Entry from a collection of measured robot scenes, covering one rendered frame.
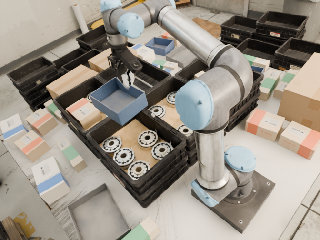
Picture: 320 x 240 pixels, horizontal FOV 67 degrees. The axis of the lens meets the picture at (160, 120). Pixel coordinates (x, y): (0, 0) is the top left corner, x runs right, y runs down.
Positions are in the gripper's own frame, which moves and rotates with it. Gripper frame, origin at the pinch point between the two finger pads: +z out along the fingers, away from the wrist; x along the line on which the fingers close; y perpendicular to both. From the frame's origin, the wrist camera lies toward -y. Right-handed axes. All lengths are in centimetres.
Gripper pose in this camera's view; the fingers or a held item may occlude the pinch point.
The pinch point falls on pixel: (129, 87)
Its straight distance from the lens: 107.2
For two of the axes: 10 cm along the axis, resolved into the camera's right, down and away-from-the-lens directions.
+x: -7.2, 5.0, -4.7
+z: 0.8, 7.4, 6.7
